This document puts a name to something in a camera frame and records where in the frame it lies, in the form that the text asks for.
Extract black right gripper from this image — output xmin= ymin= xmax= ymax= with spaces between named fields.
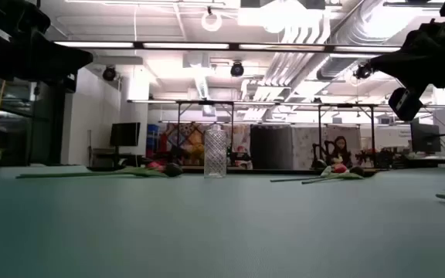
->
xmin=369 ymin=21 xmax=445 ymax=89

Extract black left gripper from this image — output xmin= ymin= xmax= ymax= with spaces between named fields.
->
xmin=0 ymin=0 xmax=94 ymax=82

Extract black artificial tulip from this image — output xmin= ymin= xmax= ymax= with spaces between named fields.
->
xmin=141 ymin=162 xmax=184 ymax=178
xmin=301 ymin=165 xmax=366 ymax=185

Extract tall clear glass vase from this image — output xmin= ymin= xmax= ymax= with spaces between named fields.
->
xmin=203 ymin=124 xmax=228 ymax=179

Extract black computer monitor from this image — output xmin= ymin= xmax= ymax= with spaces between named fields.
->
xmin=410 ymin=122 xmax=442 ymax=154
xmin=109 ymin=122 xmax=141 ymax=147

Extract person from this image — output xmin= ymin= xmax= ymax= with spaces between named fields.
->
xmin=328 ymin=135 xmax=354 ymax=168

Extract blue storage bins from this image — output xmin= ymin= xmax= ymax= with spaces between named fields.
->
xmin=147 ymin=123 xmax=161 ymax=158

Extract overhead LED light bar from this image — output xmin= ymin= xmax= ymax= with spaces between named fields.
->
xmin=52 ymin=40 xmax=401 ymax=53

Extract dark curtain panel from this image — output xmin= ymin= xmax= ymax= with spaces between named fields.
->
xmin=250 ymin=124 xmax=294 ymax=170

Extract colourful patchwork quilt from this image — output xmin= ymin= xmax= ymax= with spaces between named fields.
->
xmin=164 ymin=122 xmax=208 ymax=165

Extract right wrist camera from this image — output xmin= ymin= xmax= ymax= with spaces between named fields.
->
xmin=387 ymin=86 xmax=425 ymax=122

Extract silver air duct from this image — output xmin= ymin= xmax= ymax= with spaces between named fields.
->
xmin=317 ymin=0 xmax=401 ymax=80

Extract black metal frame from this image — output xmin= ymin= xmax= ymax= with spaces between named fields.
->
xmin=175 ymin=100 xmax=235 ymax=167
xmin=318 ymin=103 xmax=378 ymax=168

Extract white ring light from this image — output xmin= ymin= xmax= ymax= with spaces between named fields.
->
xmin=201 ymin=11 xmax=223 ymax=32

